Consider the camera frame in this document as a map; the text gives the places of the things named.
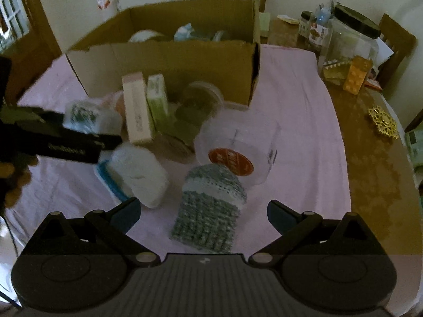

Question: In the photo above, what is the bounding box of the grey knit sleeve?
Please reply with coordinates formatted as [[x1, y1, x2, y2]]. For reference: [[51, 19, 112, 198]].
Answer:
[[169, 164, 248, 253]]

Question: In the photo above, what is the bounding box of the pink table cloth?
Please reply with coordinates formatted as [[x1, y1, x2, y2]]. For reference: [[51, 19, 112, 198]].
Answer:
[[5, 43, 351, 255]]

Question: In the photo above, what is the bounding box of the black cable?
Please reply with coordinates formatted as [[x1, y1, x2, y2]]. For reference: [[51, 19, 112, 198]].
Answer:
[[3, 212, 21, 304]]

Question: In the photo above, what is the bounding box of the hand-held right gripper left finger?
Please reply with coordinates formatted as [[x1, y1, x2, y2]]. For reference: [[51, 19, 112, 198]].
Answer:
[[23, 197, 159, 268]]

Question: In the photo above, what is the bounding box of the person's left hand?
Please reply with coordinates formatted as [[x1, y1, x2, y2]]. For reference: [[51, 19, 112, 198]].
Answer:
[[0, 158, 32, 207]]

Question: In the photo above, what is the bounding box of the pill blister strip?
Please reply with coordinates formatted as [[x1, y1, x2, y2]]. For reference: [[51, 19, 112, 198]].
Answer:
[[322, 59, 348, 73]]

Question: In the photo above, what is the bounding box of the wooden glass door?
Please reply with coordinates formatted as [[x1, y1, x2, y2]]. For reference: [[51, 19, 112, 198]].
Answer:
[[0, 0, 64, 60]]

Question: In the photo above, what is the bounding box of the cardboard box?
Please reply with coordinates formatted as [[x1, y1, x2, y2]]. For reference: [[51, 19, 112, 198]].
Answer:
[[66, 0, 261, 108]]

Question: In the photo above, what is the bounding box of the white paper sheet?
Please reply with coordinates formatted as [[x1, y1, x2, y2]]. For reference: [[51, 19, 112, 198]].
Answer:
[[377, 40, 395, 65]]

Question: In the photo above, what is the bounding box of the green and white carton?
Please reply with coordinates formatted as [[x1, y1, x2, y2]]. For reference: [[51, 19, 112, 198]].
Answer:
[[146, 73, 171, 133]]

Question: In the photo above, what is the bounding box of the gold filigree coaster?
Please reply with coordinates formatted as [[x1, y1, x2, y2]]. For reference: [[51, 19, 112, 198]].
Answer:
[[368, 106, 399, 139]]

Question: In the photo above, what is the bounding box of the green flat sheet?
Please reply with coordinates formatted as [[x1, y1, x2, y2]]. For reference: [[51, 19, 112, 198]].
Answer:
[[259, 12, 272, 37]]

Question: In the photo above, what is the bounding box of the clear container with red lid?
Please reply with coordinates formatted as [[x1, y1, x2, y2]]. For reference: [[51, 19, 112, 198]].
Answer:
[[193, 102, 281, 186]]

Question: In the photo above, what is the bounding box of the large jar with black lid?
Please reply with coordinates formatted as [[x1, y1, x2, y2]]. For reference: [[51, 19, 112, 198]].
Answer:
[[319, 5, 381, 80]]

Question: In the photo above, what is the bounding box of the pink knit roll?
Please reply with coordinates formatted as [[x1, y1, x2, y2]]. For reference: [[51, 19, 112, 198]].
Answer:
[[102, 91, 128, 120]]

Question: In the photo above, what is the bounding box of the wooden desktop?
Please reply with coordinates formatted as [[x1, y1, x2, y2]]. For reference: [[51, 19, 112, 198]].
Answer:
[[258, 16, 418, 255]]

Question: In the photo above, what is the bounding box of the dark tea jar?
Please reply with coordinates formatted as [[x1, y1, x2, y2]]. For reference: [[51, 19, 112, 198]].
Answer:
[[155, 81, 224, 163]]

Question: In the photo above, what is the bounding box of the pink and white carton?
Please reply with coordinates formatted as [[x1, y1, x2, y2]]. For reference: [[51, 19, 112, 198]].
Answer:
[[121, 72, 154, 144]]

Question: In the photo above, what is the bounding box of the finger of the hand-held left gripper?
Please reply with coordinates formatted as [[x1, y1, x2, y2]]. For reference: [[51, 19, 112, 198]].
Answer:
[[16, 107, 123, 151]]

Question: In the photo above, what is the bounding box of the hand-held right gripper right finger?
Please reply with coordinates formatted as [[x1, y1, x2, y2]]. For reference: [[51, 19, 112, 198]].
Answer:
[[249, 200, 387, 267]]

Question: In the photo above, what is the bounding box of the orange blister pack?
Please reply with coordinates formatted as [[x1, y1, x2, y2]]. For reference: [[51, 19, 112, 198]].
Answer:
[[343, 56, 373, 94]]

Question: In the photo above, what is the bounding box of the green plastic packet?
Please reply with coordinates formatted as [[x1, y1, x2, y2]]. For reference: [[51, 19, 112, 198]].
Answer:
[[405, 130, 423, 166]]

